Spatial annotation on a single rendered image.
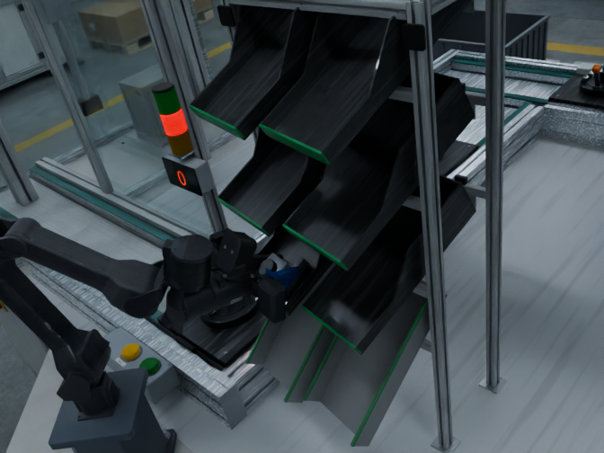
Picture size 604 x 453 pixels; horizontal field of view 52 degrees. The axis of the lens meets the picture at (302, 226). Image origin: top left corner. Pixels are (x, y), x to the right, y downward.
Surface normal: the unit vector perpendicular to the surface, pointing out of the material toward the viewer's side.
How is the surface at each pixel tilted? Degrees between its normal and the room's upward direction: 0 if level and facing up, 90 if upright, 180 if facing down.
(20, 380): 0
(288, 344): 45
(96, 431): 0
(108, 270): 28
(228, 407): 90
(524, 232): 0
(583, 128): 90
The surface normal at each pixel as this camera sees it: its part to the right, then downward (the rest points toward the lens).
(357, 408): -0.68, -0.25
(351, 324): -0.49, -0.54
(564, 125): -0.67, 0.52
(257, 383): 0.72, 0.29
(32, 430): -0.17, -0.80
